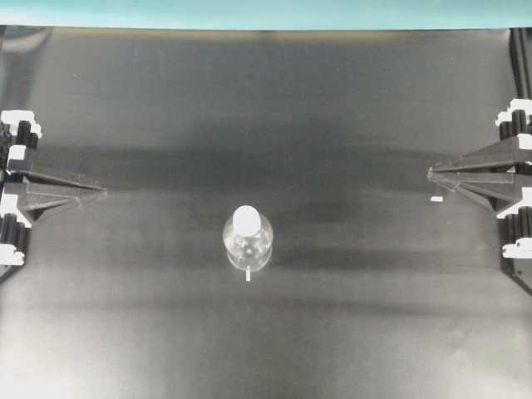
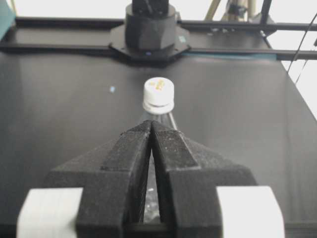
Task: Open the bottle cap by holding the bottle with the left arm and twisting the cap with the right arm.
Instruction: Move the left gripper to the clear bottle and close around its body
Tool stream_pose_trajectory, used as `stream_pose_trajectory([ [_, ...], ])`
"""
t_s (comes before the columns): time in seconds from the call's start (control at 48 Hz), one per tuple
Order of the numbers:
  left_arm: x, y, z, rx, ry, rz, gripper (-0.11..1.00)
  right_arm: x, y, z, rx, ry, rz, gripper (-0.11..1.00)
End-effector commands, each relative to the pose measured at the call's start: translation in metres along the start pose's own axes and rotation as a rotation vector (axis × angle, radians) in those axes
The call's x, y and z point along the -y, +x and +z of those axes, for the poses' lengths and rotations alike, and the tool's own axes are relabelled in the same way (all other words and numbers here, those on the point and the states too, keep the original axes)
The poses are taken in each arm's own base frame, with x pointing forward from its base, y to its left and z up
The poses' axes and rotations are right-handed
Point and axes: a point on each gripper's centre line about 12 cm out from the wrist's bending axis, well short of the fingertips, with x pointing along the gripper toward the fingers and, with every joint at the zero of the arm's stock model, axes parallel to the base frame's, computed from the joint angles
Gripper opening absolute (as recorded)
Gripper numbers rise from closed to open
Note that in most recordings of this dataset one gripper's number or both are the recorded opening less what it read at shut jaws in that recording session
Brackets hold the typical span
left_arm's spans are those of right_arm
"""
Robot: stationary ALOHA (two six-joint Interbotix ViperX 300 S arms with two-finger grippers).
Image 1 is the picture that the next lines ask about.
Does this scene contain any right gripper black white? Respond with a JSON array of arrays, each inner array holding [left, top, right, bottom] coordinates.
[[427, 99, 531, 259]]

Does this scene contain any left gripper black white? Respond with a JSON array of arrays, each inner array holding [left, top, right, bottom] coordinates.
[[1, 110, 106, 266]]

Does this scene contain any white bottle cap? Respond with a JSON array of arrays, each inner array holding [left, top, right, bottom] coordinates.
[[232, 205, 262, 237]]

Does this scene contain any clear plastic bottle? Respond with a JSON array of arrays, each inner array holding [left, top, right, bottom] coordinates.
[[222, 208, 274, 274]]

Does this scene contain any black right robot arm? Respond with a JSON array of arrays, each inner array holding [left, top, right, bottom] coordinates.
[[427, 28, 531, 259]]

